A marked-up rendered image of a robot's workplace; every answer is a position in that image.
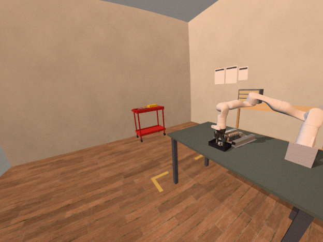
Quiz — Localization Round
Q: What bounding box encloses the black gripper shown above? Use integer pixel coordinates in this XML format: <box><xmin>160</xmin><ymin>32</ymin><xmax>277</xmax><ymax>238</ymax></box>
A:
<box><xmin>214</xmin><ymin>129</ymin><xmax>228</xmax><ymax>146</ymax></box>

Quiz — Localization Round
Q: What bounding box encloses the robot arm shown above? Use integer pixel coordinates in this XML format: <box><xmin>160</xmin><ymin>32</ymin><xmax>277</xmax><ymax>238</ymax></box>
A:
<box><xmin>211</xmin><ymin>93</ymin><xmax>323</xmax><ymax>147</ymax></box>

